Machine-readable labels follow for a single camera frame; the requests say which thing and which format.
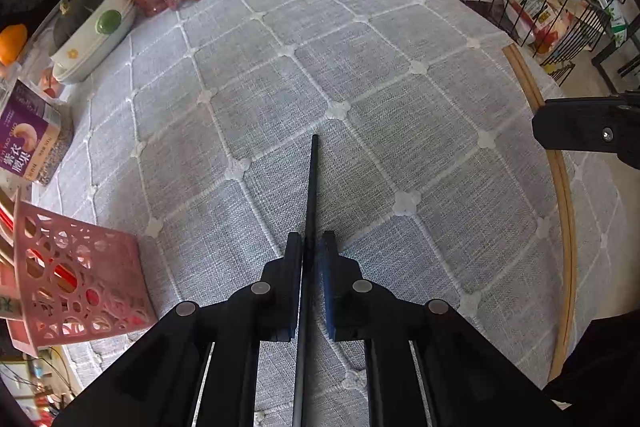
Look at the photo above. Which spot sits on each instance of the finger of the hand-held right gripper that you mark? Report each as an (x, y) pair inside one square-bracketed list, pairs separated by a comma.
[(575, 127)]

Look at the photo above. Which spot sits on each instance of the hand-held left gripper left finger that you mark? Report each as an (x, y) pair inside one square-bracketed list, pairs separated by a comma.
[(295, 267)]

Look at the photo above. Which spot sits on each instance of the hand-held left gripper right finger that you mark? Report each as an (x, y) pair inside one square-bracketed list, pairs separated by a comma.
[(324, 287)]

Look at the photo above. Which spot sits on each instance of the black chopstick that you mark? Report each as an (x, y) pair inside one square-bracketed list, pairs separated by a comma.
[(313, 187)]

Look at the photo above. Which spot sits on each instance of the pink perforated plastic basket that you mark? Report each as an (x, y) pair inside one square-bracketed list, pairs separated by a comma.
[(127, 257)]

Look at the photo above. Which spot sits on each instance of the paper-wrapped wooden chopsticks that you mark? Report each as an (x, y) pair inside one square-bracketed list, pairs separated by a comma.
[(7, 305)]

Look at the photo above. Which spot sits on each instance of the grey checked tablecloth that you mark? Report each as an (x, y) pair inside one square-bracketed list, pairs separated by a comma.
[(350, 57)]

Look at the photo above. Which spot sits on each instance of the cream ceramic dish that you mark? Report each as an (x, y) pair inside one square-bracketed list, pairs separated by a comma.
[(85, 57)]

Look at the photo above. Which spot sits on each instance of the purple snack box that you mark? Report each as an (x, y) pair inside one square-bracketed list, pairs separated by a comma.
[(25, 132)]

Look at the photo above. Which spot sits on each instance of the dark green pumpkin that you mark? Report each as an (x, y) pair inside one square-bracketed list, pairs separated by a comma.
[(75, 14)]

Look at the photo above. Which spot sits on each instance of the orange fruit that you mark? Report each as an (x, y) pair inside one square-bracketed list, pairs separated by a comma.
[(11, 44)]

